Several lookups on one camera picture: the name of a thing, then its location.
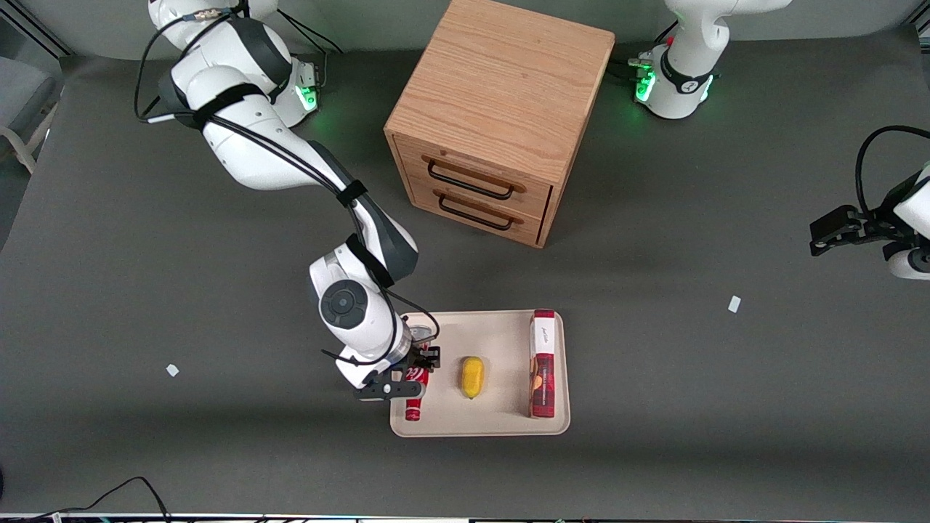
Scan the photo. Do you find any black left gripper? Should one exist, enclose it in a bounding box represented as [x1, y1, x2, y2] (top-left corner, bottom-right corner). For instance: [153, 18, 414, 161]
[809, 206, 903, 257]

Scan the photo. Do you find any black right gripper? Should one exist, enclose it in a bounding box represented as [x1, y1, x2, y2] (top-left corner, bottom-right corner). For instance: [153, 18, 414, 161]
[392, 345, 442, 376]

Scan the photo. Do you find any red Coca-Cola aluminium bottle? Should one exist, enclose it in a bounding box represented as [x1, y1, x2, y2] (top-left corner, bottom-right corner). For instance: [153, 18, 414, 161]
[405, 365, 429, 423]

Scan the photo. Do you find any beige plastic tray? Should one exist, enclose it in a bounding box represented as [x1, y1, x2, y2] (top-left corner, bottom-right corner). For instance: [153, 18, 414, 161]
[390, 310, 571, 438]

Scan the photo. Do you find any yellow lemon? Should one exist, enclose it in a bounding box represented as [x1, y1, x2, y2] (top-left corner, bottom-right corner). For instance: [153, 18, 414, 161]
[460, 356, 485, 400]

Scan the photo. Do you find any red and white snack box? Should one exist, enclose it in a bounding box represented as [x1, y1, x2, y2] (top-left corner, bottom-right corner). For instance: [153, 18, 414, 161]
[528, 310, 557, 419]

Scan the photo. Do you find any wooden drawer front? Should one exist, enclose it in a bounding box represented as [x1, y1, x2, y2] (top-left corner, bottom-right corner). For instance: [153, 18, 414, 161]
[408, 178, 547, 246]
[394, 134, 554, 219]

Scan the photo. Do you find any wooden two-drawer cabinet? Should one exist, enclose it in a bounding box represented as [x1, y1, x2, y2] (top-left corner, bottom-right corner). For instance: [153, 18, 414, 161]
[384, 0, 616, 249]

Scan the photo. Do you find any grey chair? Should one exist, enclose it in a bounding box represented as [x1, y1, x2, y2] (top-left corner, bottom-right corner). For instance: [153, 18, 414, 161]
[0, 57, 59, 175]

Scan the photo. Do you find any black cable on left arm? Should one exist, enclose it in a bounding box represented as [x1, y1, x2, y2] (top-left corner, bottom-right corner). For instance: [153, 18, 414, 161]
[855, 125, 930, 216]

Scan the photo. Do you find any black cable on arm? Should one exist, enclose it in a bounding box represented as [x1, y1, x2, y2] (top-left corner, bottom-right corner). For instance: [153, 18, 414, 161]
[855, 125, 930, 216]
[134, 0, 441, 364]

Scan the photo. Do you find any black metal drawer handle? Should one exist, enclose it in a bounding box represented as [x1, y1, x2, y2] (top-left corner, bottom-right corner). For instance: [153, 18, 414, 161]
[426, 159, 516, 201]
[437, 190, 514, 232]

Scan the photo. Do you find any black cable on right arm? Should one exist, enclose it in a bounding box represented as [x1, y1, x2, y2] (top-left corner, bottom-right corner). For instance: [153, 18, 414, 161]
[134, 0, 441, 364]

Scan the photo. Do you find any thin black loose cable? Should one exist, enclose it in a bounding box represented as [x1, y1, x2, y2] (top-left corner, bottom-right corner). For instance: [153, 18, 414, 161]
[0, 477, 172, 523]

